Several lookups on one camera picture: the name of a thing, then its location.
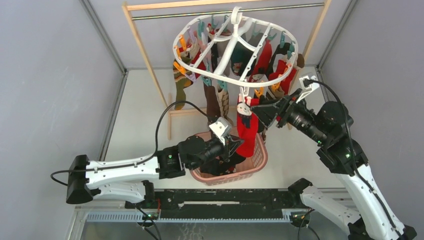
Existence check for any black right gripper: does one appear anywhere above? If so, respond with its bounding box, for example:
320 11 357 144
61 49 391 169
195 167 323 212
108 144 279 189
248 87 327 145

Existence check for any black sock with beige stripes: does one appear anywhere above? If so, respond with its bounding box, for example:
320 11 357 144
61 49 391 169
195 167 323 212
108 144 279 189
199 153 246 176

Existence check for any pink plastic laundry basket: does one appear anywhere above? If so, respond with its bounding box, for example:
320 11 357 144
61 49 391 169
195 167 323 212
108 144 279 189
190 133 268 186

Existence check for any black sock with tan toe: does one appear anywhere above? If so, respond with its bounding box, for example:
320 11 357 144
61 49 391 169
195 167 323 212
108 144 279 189
292 53 305 71

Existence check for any wooden clothes rack frame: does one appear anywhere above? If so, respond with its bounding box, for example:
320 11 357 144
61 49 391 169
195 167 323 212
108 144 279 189
122 0 332 140

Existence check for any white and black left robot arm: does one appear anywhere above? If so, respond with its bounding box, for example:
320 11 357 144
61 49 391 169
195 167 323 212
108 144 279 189
65 135 244 209

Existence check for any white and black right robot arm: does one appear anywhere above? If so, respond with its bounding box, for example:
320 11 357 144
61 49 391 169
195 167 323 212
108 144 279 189
251 91 417 240

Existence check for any white round clip hanger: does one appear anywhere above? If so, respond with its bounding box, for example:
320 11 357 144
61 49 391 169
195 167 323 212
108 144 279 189
173 6 299 89

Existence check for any brown sock with striped toe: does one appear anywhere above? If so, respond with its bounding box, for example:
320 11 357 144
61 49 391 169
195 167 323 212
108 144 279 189
203 84 221 125

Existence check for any beige argyle pattern sock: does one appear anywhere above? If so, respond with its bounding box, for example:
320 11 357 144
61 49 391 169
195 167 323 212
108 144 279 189
217 85 234 126

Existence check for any long thin red sock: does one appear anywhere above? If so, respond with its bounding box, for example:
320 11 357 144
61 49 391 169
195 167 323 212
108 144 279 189
249 40 273 83

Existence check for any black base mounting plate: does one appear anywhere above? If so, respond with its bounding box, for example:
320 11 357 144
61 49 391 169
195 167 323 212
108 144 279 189
125 188 308 220

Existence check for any dark green patterned sock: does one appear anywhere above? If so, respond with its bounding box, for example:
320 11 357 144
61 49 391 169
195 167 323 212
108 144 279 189
230 43 253 76

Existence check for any olive green and orange sock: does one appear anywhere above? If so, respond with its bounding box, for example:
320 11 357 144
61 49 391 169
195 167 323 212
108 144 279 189
173 61 193 102

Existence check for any metal hanging rod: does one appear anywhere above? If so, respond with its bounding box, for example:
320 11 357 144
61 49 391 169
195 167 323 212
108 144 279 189
131 2 325 21

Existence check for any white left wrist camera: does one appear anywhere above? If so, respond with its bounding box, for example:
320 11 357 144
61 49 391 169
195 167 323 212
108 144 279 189
208 117 233 146

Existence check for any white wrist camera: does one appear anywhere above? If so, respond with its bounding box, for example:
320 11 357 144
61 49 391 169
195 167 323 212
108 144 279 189
296 74 320 103
208 117 233 146

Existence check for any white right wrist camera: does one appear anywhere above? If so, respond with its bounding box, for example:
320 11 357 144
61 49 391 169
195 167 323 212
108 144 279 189
296 74 320 103

